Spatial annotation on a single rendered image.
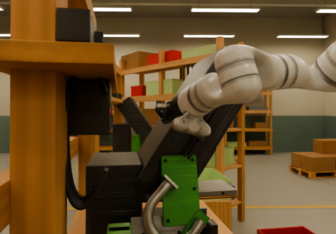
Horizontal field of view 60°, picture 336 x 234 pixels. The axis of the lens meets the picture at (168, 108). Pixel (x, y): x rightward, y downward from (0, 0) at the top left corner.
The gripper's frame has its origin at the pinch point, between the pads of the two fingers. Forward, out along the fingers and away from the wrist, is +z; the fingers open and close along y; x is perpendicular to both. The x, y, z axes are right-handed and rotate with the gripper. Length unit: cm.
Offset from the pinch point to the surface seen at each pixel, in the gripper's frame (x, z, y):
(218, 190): 13.2, 22.1, -31.9
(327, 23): -654, 479, -717
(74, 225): 33, 81, 7
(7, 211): 27.8, -0.6, 31.4
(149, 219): 26.0, 13.6, -4.2
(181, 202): 19.8, 14.3, -13.9
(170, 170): 10.8, 14.8, -9.3
